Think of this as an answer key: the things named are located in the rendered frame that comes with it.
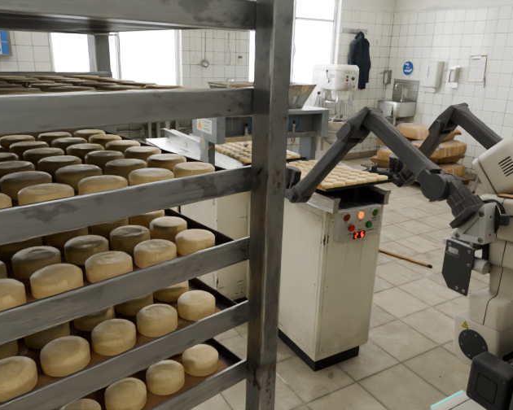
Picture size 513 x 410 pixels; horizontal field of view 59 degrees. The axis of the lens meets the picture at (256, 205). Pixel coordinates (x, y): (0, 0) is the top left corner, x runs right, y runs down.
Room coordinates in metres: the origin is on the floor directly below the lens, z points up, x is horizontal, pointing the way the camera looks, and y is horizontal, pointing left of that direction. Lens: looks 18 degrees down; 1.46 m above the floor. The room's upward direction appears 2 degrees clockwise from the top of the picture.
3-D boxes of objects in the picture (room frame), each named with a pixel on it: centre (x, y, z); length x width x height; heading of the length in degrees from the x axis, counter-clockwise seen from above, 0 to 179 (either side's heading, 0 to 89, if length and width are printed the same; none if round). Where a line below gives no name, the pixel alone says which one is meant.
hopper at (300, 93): (2.66, -0.01, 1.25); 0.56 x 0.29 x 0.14; 120
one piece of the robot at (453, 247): (1.39, -0.76, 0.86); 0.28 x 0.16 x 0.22; 121
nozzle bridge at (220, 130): (2.66, -0.01, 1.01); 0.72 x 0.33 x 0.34; 120
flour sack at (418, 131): (5.75, -2.10, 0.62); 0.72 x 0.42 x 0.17; 37
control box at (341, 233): (1.91, -0.45, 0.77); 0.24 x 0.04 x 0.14; 120
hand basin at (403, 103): (6.69, -2.01, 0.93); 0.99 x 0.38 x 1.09; 31
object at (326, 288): (2.22, -0.27, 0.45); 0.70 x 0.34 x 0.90; 30
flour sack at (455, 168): (5.53, -2.23, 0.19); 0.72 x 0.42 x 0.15; 125
